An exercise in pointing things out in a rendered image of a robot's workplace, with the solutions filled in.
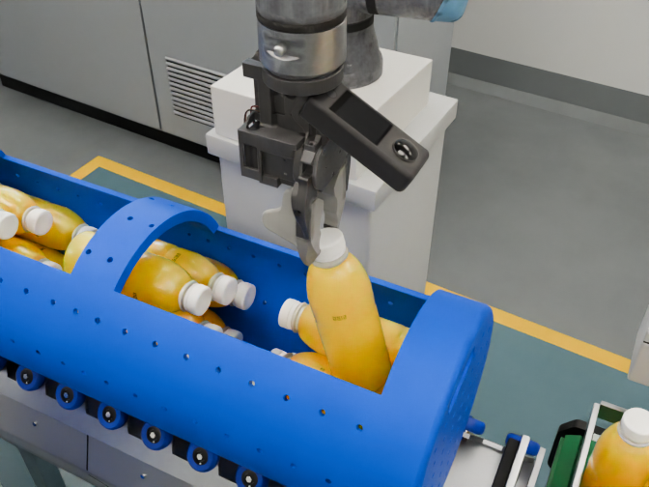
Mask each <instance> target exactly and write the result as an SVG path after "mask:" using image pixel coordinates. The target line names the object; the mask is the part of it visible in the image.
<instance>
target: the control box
mask: <svg viewBox="0 0 649 487"><path fill-rule="evenodd" d="M628 379H629V380H631V381H634V382H637V383H640V384H643V385H646V386H648V387H649V305H648V308H647V310H646V313H645V315H644V318H643V320H642V323H641V325H640V327H639V330H638V332H637V336H636V341H635V347H634V351H633V356H632V360H631V364H630V369H629V373H628Z"/></svg>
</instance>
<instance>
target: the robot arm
mask: <svg viewBox="0 0 649 487"><path fill-rule="evenodd" d="M467 2H468V0H255V4H256V16H257V30H258V45H259V49H258V50H257V51H256V53H255V55H254V56H253V57H252V58H248V59H245V60H244V61H243V62H242V73H243V76H244V77H248V78H253V81H254V95H255V105H252V106H251V107H250V109H247V110H246V111H245V113H244V118H243V125H241V126H240V127H239V128H238V140H239V150H240V171H241V175H242V176H244V177H247V178H251V179H254V180H257V181H259V183H261V184H264V185H267V186H273V187H276V188H278V187H279V186H280V185H281V184H284V185H287V186H291V187H289V188H287V189H286V190H285V191H284V193H283V196H282V206H281V207H280V208H276V209H271V210H266V211H264V212H263V216H262V221H263V224H264V225H265V227H266V228H267V229H268V230H269V231H271V232H272V233H274V234H276V235H277V236H279V237H281V238H283V239H284V240H286V241H288V242H289V243H291V244H293V245H295V246H296V249H297V250H298V254H299V257H300V260H301V261H302V263H303V264H304V265H306V266H311V264H312V263H313V262H314V261H315V260H316V258H317V257H318V256H319V255H320V253H321V250H320V238H321V229H320V225H321V218H322V214H323V211H324V228H329V227H330V228H337V229H339V226H340V221H341V217H342V213H343V210H344V205H345V199H346V191H347V190H348V184H349V176H350V168H351V156H352V157H353V158H354V159H356V160H357V161H358V162H360V163H361V164H362V165H363V166H365V167H366V168H367V169H369V170H370V171H371V172H372V173H374V174H375V175H376V176H378V177H379V178H380V179H381V180H383V181H384V182H385V183H387V184H388V185H389V186H391V187H392V188H393V189H395V190H396V191H398V192H401V191H404V190H405V189H406V188H407V187H408V186H409V184H410V183H411V182H412V181H413V179H414V178H415V177H416V175H417V174H418V172H419V171H420V170H421V168H422V167H423V165H424V164H425V163H426V161H427V160H428V158H429V151H428V150H427V149H425V148H424V147H423V146H422V145H420V144H419V143H418V142H416V141H415V140H414V139H413V138H411V137H410V136H409V135H407V134H406V133H405V132H404V131H402V130H401V129H399V128H398V127H397V126H396V125H394V124H393V123H392V122H391V121H389V120H388V119H387V118H385V117H384V116H383V115H382V114H380V112H379V111H377V110H376V109H375V108H374V107H372V106H371V105H370V104H368V103H367V102H366V101H365V100H363V99H362V98H360V97H359V96H358V95H357V94H355V93H354V92H353V91H351V90H352V89H357V88H361V87H364V86H367V85H370V84H372V83H374V82H375V81H377V80H378V79H379V78H380V77H381V75H382V65H383V58H382V54H381V51H380V48H379V44H378V39H377V35H376V31H375V27H374V14H381V15H389V16H398V17H405V18H413V19H422V20H430V22H435V21H442V22H455V21H457V20H459V19H460V18H461V17H462V16H463V14H464V12H465V10H466V5H467ZM252 107H255V109H252ZM248 111H250V114H249V115H248V116H247V117H246V114H247V112H248ZM255 120H257V121H256V122H255ZM251 123H253V125H252V126H251V127H249V125H250V124H251ZM243 146H244V148H243ZM244 157H245V159H244Z"/></svg>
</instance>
